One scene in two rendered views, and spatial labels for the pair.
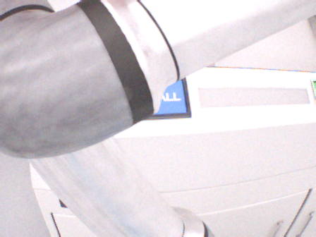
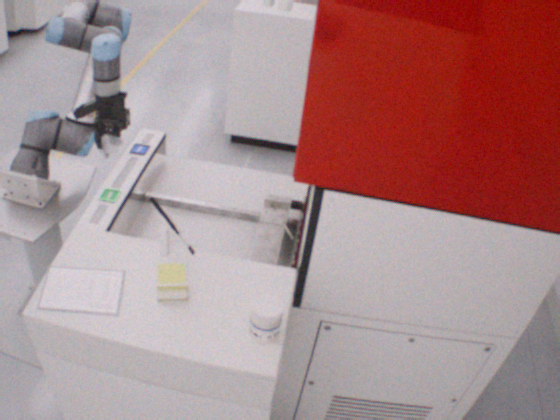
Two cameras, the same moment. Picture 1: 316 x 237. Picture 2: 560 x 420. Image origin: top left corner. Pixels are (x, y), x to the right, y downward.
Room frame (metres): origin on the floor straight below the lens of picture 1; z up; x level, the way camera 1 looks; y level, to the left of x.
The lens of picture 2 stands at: (1.36, -1.31, 1.92)
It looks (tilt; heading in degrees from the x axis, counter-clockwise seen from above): 38 degrees down; 102
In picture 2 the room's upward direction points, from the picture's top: 8 degrees clockwise
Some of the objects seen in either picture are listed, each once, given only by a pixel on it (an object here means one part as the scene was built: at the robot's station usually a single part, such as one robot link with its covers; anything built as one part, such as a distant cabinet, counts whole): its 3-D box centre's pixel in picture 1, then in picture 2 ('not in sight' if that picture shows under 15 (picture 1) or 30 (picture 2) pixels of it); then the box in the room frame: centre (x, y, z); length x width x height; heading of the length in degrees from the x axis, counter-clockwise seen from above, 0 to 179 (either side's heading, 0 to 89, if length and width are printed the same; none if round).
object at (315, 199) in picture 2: not in sight; (318, 165); (1.17, 0.07, 1.02); 0.82 x 0.03 x 0.40; 98
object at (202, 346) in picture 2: not in sight; (161, 312); (0.94, -0.55, 0.89); 0.62 x 0.35 x 0.14; 8
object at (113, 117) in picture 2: not in sight; (110, 111); (0.65, -0.26, 1.25); 0.09 x 0.08 x 0.12; 8
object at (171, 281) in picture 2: not in sight; (171, 283); (0.97, -0.53, 1.00); 0.07 x 0.07 x 0.07; 27
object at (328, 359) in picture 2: not in sight; (380, 313); (1.51, 0.12, 0.41); 0.82 x 0.71 x 0.82; 98
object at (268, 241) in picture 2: not in sight; (268, 241); (1.10, -0.15, 0.87); 0.36 x 0.08 x 0.03; 98
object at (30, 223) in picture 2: not in sight; (30, 205); (0.22, -0.21, 0.75); 0.45 x 0.44 x 0.13; 5
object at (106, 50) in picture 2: not in sight; (106, 57); (0.64, -0.26, 1.41); 0.09 x 0.08 x 0.11; 120
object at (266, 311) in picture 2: not in sight; (265, 319); (1.21, -0.56, 1.01); 0.07 x 0.07 x 0.10
